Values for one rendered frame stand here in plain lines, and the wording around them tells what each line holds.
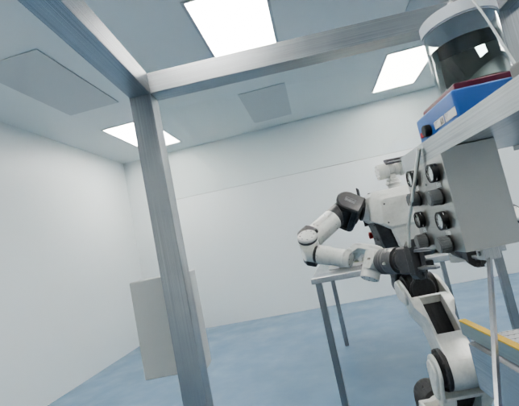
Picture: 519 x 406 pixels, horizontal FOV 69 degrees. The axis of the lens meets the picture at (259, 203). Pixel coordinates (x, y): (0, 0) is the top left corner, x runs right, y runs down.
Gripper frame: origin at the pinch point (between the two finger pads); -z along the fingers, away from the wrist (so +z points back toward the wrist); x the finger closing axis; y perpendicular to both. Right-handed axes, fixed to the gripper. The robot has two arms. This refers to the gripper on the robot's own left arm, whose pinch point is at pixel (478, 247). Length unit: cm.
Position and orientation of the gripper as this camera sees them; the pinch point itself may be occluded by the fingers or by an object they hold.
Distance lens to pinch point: 131.8
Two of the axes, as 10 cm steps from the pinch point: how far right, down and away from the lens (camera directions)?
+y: -9.5, 2.2, 2.0
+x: 2.0, 9.7, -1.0
